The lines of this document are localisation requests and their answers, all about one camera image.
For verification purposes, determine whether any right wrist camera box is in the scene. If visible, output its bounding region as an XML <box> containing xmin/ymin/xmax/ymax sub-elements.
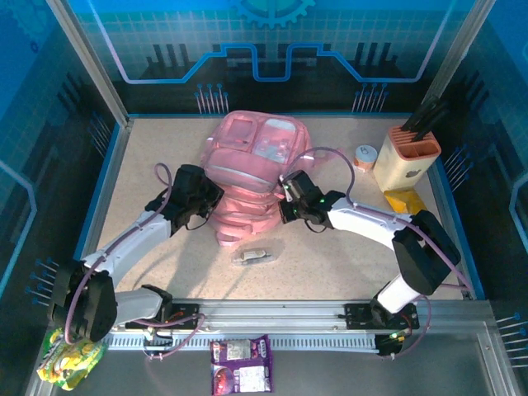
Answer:
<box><xmin>279</xmin><ymin>175</ymin><xmax>299</xmax><ymax>204</ymax></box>

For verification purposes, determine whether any purple snack bag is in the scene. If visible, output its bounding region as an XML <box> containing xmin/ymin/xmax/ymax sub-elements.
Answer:
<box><xmin>210</xmin><ymin>334</ymin><xmax>274</xmax><ymax>394</ymax></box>

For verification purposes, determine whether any beige holder with orange top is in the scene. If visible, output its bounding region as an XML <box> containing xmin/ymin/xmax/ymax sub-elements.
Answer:
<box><xmin>373</xmin><ymin>125</ymin><xmax>442</xmax><ymax>191</ymax></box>

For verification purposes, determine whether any black knife handle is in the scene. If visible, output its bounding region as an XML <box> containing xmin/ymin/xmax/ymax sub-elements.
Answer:
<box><xmin>416</xmin><ymin>111</ymin><xmax>450</xmax><ymax>142</ymax></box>
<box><xmin>412</xmin><ymin>101</ymin><xmax>449</xmax><ymax>137</ymax></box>
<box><xmin>402</xmin><ymin>95</ymin><xmax>439</xmax><ymax>130</ymax></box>

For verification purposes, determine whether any slotted cable duct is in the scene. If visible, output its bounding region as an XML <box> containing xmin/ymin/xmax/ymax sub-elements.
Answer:
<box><xmin>102</xmin><ymin>333</ymin><xmax>380</xmax><ymax>352</ymax></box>

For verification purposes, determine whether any pink student backpack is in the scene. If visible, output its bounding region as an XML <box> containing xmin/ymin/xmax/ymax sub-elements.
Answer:
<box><xmin>201</xmin><ymin>110</ymin><xmax>352</xmax><ymax>248</ymax></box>

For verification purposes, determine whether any aluminium mounting rail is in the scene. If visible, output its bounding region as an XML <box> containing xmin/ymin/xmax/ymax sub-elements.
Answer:
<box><xmin>49</xmin><ymin>299</ymin><xmax>496</xmax><ymax>336</ymax></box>

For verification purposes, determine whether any aluminium frame post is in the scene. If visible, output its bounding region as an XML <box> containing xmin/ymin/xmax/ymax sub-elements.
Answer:
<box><xmin>428</xmin><ymin>0</ymin><xmax>498</xmax><ymax>104</ymax></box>
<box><xmin>45</xmin><ymin>0</ymin><xmax>134</xmax><ymax>127</ymax></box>

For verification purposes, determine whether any green yellow snack bag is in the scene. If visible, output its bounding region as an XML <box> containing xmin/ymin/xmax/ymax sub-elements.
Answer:
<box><xmin>36</xmin><ymin>329</ymin><xmax>108</xmax><ymax>391</ymax></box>

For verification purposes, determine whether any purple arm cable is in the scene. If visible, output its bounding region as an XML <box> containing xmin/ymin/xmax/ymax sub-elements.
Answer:
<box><xmin>284</xmin><ymin>147</ymin><xmax>474</xmax><ymax>361</ymax></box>
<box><xmin>61</xmin><ymin>163</ymin><xmax>206</xmax><ymax>365</ymax></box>

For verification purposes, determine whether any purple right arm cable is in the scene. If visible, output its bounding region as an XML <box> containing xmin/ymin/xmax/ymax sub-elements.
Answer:
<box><xmin>284</xmin><ymin>147</ymin><xmax>474</xmax><ymax>361</ymax></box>

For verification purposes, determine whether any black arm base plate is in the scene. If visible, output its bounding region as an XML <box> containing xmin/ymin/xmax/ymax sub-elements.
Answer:
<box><xmin>135</xmin><ymin>303</ymin><xmax>200</xmax><ymax>330</ymax></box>
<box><xmin>344</xmin><ymin>303</ymin><xmax>420</xmax><ymax>330</ymax></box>

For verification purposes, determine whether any clear plastic stationery bag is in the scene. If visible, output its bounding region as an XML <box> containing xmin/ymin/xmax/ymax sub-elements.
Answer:
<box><xmin>230</xmin><ymin>246</ymin><xmax>277</xmax><ymax>266</ymax></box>

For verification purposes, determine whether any black controller board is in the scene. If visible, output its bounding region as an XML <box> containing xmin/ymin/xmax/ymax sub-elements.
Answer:
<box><xmin>377</xmin><ymin>332</ymin><xmax>408</xmax><ymax>358</ymax></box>

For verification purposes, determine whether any yellow packet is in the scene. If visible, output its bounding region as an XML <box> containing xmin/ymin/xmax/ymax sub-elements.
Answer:
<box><xmin>383</xmin><ymin>188</ymin><xmax>428</xmax><ymax>215</ymax></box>

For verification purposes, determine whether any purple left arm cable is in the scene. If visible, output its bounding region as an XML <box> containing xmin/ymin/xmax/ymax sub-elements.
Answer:
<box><xmin>61</xmin><ymin>163</ymin><xmax>206</xmax><ymax>365</ymax></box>

